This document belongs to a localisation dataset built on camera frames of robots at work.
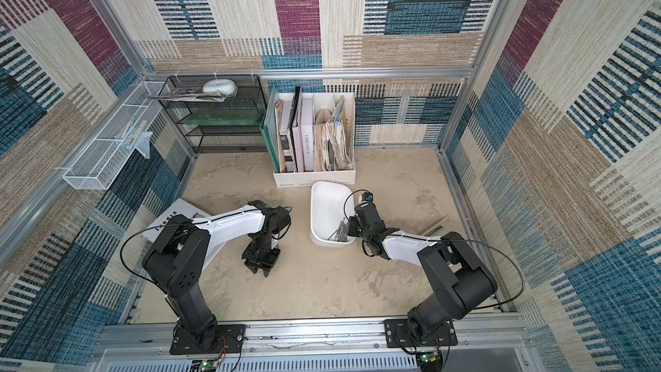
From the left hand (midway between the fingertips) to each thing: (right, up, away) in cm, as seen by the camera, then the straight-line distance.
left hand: (264, 272), depth 84 cm
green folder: (+1, +46, +1) cm, 46 cm away
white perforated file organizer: (+16, +45, +14) cm, 50 cm away
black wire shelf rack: (-12, +50, +10) cm, 52 cm away
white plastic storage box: (+21, +20, +18) cm, 34 cm away
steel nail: (+25, +11, +10) cm, 29 cm away
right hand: (+29, +16, +9) cm, 34 cm away
